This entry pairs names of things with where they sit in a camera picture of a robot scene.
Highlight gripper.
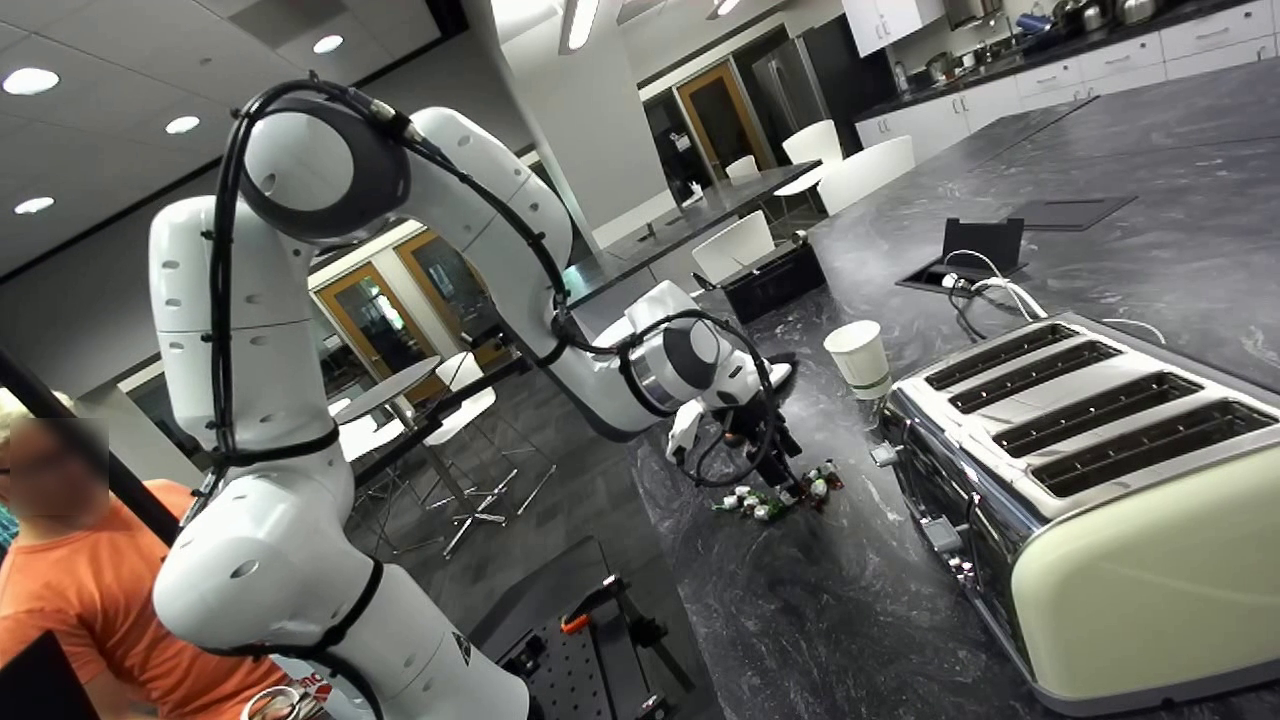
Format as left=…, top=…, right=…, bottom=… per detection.
left=727, top=397, right=807, bottom=501

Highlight white paper cup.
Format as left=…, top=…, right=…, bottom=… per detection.
left=823, top=320, right=893, bottom=402

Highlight flat black counter hatch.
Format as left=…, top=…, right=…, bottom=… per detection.
left=1004, top=195, right=1140, bottom=233

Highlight black rectangular bin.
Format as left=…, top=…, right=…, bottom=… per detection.
left=719, top=238, right=830, bottom=324

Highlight black and orange clamp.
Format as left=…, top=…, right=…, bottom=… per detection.
left=505, top=573, right=695, bottom=695

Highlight long black table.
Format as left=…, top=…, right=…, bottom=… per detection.
left=558, top=160, right=823, bottom=309

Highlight black pop-up socket box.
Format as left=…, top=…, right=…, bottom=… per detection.
left=894, top=216, right=1027, bottom=294

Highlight row of white chairs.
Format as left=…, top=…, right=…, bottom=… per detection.
left=772, top=119, right=918, bottom=219

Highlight cream and chrome toaster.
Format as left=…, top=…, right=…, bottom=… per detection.
left=869, top=311, right=1280, bottom=717

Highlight group of white chairs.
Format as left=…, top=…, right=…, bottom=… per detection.
left=328, top=350, right=559, bottom=559

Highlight wooden glass door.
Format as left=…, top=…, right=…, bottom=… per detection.
left=674, top=61, right=778, bottom=183

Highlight steel refrigerator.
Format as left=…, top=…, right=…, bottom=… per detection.
left=749, top=14, right=898, bottom=168

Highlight round grey table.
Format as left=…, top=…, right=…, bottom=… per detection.
left=330, top=355, right=471, bottom=511

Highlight pair of wooden glass doors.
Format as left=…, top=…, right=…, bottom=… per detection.
left=308, top=227, right=513, bottom=403

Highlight white kitchen base cabinets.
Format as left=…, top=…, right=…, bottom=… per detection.
left=854, top=0, right=1280, bottom=167

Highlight hand controller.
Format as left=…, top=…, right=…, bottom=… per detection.
left=238, top=678, right=335, bottom=720

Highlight person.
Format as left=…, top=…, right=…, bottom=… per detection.
left=0, top=388, right=303, bottom=720

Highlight black laptop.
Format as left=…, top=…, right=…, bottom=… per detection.
left=0, top=630, right=102, bottom=720

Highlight black cable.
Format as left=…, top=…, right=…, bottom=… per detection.
left=946, top=283, right=993, bottom=344

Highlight white cable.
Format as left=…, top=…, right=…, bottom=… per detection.
left=940, top=249, right=1167, bottom=347

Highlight white wall cabinets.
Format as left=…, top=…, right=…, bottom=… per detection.
left=840, top=0, right=947, bottom=58

